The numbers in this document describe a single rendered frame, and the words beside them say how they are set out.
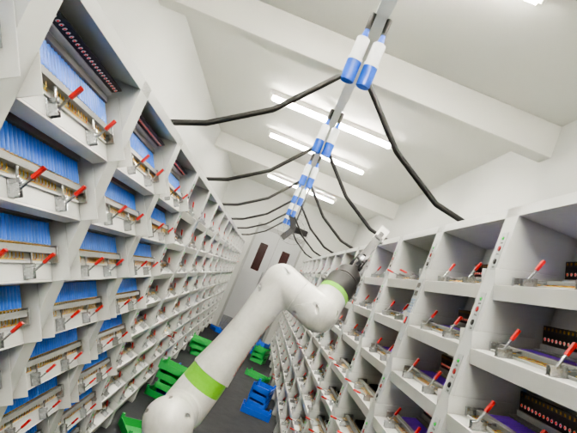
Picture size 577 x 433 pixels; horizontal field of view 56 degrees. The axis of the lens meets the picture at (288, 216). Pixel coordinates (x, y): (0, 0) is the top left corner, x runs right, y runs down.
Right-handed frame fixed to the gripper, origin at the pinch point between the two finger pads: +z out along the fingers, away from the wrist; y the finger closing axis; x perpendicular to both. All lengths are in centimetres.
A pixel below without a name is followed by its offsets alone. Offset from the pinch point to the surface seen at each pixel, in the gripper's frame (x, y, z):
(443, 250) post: -25, -36, 59
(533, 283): -39.6, 26.5, -0.9
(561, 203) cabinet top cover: -31, 44, 11
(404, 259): -19, -94, 98
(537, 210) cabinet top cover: -29.8, 33.4, 17.5
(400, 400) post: -49, -74, 11
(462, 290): -33.5, -10.7, 19.0
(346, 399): -41, -142, 35
